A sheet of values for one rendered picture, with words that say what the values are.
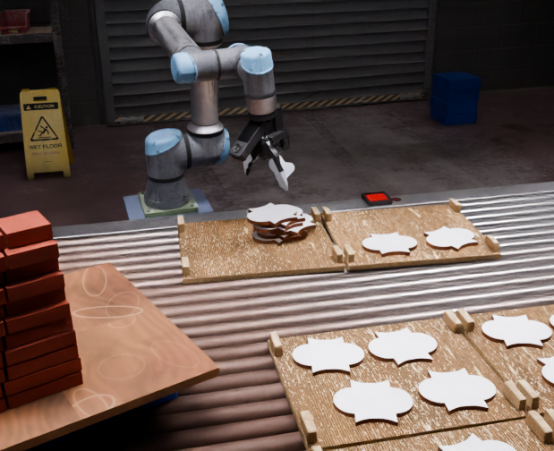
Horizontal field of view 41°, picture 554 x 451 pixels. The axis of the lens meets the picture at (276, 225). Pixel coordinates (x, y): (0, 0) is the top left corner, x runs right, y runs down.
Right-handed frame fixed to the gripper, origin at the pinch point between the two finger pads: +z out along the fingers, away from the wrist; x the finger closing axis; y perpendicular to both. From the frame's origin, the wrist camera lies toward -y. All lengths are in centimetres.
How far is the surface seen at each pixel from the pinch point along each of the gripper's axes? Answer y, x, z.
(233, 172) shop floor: 186, 246, 149
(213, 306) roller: -31.7, -13.3, 14.1
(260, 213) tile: 0.9, 3.9, 10.4
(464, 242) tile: 33, -39, 20
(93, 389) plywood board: -75, -37, -6
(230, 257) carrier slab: -14.2, 0.4, 15.2
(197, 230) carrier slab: -9.5, 20.0, 16.6
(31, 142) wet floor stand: 85, 339, 110
